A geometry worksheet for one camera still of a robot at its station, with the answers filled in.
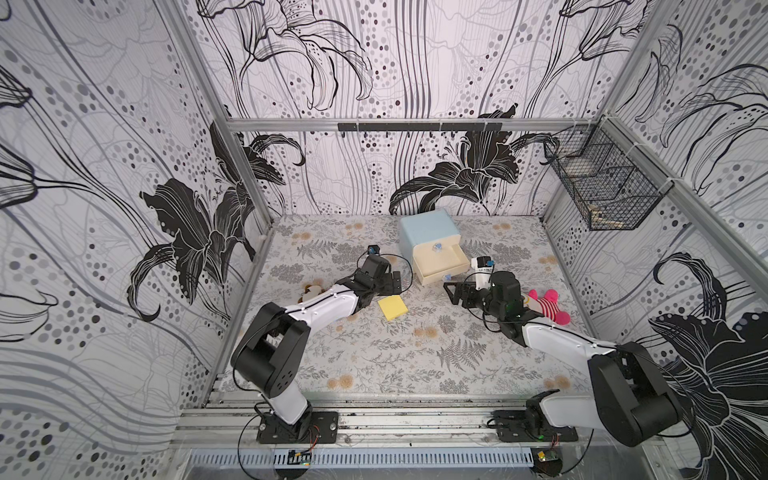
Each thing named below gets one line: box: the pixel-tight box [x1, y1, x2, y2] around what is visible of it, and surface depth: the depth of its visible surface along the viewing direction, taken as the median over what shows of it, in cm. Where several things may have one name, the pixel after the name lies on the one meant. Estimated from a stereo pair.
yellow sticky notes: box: [377, 295, 409, 321], surface depth 97 cm
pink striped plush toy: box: [528, 289, 571, 325], surface depth 90 cm
